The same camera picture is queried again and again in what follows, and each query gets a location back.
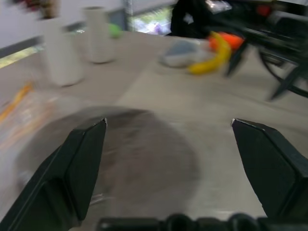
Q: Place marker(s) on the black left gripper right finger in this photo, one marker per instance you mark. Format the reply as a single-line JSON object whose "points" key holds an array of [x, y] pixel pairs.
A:
{"points": [[272, 168]]}

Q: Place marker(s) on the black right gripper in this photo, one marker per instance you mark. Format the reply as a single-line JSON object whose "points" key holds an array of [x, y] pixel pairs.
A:
{"points": [[274, 45]]}

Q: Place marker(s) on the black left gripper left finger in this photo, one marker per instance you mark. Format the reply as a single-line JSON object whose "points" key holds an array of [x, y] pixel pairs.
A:
{"points": [[60, 178]]}

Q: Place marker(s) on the orange toy fruit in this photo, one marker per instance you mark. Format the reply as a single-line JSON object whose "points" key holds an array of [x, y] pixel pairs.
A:
{"points": [[233, 41]]}

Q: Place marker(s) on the yellow banana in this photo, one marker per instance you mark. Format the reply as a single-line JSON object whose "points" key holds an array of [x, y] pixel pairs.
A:
{"points": [[216, 60]]}

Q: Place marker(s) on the orange printed plastic packet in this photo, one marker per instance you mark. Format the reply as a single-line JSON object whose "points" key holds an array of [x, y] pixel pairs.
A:
{"points": [[21, 113]]}

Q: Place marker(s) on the black chair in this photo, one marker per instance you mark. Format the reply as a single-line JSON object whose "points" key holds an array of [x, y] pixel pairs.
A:
{"points": [[187, 19]]}

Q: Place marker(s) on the tall white cylinder vase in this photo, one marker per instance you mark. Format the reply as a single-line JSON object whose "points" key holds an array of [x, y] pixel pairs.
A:
{"points": [[63, 55]]}

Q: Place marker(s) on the short white cylinder vase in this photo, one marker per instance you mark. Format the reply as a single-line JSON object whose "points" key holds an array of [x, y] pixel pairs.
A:
{"points": [[99, 36]]}

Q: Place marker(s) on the green ball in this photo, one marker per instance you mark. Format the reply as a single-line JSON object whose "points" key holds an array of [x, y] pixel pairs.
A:
{"points": [[115, 30]]}

